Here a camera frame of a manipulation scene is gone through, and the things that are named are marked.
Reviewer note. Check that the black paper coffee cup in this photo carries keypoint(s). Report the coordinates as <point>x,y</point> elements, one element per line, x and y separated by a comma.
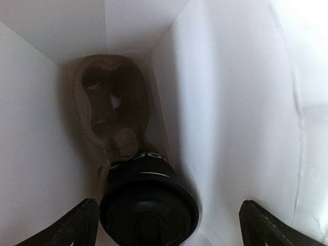
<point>143,163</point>

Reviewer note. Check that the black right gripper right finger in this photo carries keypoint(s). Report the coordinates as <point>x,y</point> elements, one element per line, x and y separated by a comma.
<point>260,227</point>

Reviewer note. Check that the cardboard two-cup carrier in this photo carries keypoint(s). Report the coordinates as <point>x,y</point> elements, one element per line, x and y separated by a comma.
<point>112,107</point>

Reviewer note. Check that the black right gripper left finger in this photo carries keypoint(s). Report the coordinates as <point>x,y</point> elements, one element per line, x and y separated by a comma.
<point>77,227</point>

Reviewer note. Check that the brown paper bag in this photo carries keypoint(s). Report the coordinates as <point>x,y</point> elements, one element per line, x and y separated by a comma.
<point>238,106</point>

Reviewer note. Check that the black plastic cup lid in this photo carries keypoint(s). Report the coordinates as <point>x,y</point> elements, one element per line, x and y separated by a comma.
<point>148,213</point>

